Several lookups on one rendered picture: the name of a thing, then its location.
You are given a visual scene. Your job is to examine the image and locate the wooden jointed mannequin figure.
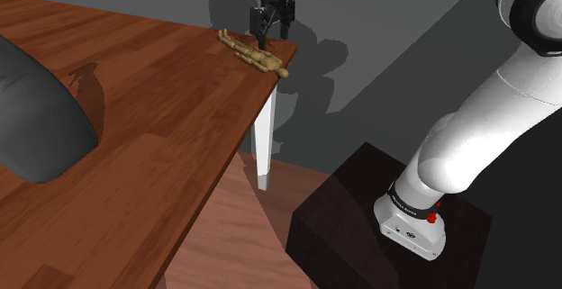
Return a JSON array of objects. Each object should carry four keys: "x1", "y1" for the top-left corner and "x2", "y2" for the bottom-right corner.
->
[{"x1": 217, "y1": 28, "x2": 290, "y2": 80}]

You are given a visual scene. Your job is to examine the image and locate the brown wooden table white legs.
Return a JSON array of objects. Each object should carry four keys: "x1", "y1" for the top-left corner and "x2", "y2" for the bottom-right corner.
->
[{"x1": 0, "y1": 0, "x2": 299, "y2": 289}]

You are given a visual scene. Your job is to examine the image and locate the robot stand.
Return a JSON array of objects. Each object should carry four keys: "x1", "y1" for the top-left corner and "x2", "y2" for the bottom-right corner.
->
[{"x1": 285, "y1": 141, "x2": 494, "y2": 289}]

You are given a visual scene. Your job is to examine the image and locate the large grey rounded cushion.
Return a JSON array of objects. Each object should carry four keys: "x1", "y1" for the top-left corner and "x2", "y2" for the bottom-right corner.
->
[{"x1": 0, "y1": 34, "x2": 99, "y2": 185}]

